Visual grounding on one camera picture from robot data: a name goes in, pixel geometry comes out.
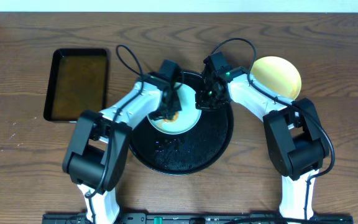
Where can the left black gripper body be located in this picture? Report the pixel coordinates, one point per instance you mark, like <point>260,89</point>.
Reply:
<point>167,109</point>

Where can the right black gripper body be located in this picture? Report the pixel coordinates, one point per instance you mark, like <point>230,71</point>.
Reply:
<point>209,99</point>

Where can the orange green scrub sponge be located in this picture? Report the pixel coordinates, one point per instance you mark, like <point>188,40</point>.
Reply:
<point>171,118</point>

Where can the light blue plate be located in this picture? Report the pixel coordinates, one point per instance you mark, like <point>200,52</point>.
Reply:
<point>183,120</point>

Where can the yellow plate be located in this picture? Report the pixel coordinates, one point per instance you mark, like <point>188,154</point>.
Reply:
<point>279,75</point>

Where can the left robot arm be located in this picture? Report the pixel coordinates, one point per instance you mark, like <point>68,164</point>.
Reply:
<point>97,151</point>

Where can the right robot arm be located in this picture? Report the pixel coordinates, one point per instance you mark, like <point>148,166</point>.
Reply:
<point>296,141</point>

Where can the round black serving tray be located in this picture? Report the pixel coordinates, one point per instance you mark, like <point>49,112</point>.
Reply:
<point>189,152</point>

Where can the black rectangular water tray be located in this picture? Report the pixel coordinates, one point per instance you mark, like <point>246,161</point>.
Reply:
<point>78,81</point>

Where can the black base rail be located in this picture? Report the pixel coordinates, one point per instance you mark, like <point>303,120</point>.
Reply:
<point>142,218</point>

